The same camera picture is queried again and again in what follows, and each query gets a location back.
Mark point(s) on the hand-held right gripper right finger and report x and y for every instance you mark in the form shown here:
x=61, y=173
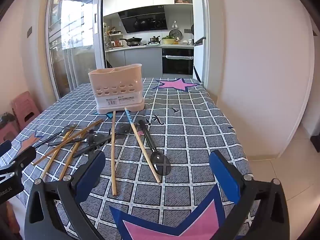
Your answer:
x=225, y=177

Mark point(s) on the grey lower kitchen cabinet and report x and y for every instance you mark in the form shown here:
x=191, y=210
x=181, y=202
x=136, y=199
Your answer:
x=135, y=60

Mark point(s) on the steel cooking pot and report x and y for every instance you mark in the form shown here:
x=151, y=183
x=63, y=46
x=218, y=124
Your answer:
x=155, y=40

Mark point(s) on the black built-in oven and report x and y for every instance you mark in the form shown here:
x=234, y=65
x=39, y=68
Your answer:
x=176, y=66

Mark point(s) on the blue patterned bamboo chopstick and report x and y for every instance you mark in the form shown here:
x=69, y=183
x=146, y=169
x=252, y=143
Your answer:
x=142, y=147

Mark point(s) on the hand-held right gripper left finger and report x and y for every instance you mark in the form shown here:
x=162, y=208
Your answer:
x=91, y=175

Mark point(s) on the stack of pink plastic stools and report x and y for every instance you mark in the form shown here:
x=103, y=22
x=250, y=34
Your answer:
x=25, y=110

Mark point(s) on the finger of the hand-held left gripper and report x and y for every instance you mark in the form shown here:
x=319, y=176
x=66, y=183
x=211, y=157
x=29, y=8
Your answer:
x=5, y=148
x=23, y=158

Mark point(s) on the black range hood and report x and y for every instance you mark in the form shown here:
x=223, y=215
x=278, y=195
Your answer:
x=145, y=21

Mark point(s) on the plain bamboo chopstick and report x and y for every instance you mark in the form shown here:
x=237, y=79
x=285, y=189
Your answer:
x=92, y=126
x=113, y=155
x=65, y=168
x=49, y=166

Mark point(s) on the pink plastic utensil holder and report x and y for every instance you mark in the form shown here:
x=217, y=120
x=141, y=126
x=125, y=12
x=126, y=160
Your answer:
x=116, y=82

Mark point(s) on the dark bag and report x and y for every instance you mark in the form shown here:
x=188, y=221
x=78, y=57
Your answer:
x=6, y=120

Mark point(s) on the black wok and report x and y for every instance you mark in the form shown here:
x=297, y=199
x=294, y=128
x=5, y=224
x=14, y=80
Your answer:
x=132, y=41

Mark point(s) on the grey checked tablecloth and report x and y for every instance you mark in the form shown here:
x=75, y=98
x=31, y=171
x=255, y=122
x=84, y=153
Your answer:
x=190, y=135

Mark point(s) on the wall switch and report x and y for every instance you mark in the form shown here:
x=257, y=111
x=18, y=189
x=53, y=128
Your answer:
x=29, y=31

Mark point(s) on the sliding glass door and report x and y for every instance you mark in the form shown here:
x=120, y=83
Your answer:
x=75, y=42

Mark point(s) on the spice rack with bottles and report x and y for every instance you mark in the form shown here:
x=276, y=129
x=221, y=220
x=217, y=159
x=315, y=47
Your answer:
x=113, y=38

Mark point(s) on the white refrigerator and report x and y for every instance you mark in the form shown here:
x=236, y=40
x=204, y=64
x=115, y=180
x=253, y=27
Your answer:
x=200, y=30

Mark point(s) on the hanging metal strainer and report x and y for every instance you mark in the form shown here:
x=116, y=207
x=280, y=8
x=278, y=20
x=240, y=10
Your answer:
x=175, y=34

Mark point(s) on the pink plastic stool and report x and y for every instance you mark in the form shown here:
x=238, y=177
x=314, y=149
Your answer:
x=8, y=135

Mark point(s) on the pink pot on shelf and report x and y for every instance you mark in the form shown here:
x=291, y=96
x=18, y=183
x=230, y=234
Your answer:
x=182, y=0

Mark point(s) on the yellow bowl of vegetables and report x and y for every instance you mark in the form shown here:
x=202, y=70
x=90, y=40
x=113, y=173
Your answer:
x=168, y=40

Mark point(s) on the black fan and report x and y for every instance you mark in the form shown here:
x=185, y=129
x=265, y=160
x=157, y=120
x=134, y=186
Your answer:
x=192, y=29

